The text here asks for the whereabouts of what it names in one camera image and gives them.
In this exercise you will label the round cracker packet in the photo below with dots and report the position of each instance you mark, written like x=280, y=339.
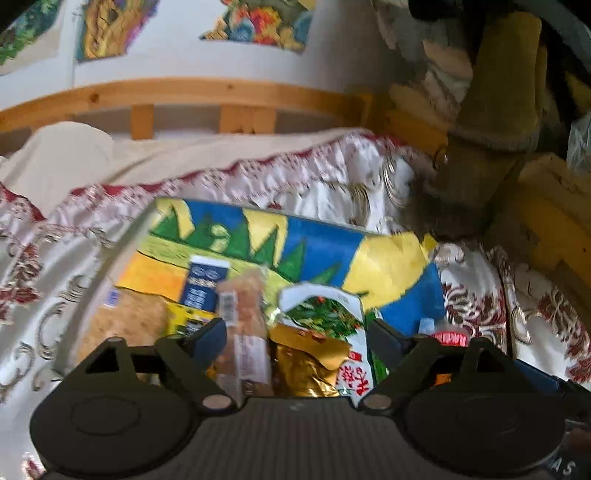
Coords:
x=124, y=318

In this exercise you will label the gold foil packet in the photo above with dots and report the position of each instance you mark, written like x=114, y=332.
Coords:
x=300, y=364

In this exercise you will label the blue white snack packet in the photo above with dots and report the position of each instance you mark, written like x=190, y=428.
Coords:
x=203, y=286

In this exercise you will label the wooden bed frame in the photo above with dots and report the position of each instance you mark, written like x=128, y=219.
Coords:
x=184, y=92

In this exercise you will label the long clear biscuit packet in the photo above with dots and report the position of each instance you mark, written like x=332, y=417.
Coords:
x=244, y=323

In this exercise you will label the yellow candy packet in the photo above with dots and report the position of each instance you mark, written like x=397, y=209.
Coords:
x=184, y=321

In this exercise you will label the white green vegetable pouch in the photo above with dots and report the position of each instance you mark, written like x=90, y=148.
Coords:
x=328, y=323

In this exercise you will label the grey beige patterned cloth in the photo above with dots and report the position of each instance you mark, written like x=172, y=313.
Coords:
x=425, y=46

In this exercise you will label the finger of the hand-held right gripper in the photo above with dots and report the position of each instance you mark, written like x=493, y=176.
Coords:
x=540, y=376

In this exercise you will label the floral satin bedspread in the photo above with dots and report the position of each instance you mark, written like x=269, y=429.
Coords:
x=46, y=277

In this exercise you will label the clear plastic bag of clothes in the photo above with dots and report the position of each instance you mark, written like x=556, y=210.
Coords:
x=582, y=143

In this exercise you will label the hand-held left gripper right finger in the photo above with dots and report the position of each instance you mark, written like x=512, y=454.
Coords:
x=385, y=344

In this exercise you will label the painted paper tray liner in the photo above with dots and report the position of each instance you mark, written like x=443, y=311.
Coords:
x=323, y=249

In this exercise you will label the orange snack bag red label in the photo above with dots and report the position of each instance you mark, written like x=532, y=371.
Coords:
x=450, y=339

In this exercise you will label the metal tray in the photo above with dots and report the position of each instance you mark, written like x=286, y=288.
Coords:
x=121, y=258

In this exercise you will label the brown coat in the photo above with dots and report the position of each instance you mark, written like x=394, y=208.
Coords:
x=498, y=92

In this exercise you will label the beige bed sheet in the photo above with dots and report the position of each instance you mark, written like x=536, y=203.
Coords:
x=92, y=152

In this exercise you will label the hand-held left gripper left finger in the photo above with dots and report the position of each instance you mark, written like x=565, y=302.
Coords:
x=210, y=344

